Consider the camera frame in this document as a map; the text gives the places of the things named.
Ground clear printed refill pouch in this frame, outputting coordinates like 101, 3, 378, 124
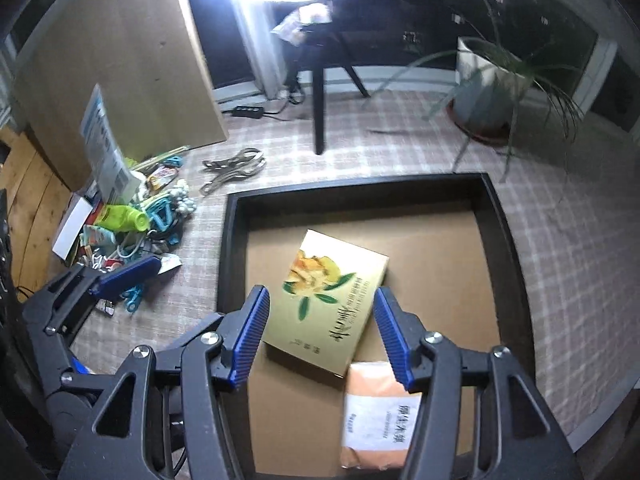
79, 84, 140, 205

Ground black tripod stand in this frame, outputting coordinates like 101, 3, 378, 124
285, 23, 371, 155

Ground black power strip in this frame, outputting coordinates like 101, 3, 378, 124
231, 105, 265, 120

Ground green snack stick packet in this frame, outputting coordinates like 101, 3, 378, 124
94, 205, 151, 233

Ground potted spider plant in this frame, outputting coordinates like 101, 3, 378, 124
372, 0, 585, 181

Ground metal scissors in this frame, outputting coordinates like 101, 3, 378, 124
200, 148, 267, 196

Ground black shallow tray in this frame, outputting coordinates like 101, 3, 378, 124
214, 172, 537, 478

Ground yellow flower tea box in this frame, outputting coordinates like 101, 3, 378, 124
262, 230, 388, 377

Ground teal plastic clothes peg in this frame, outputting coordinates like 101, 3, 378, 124
145, 198, 183, 234

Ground cardboard box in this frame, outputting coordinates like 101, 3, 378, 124
14, 0, 228, 190

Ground orange paper packet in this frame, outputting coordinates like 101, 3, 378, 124
340, 362, 421, 470

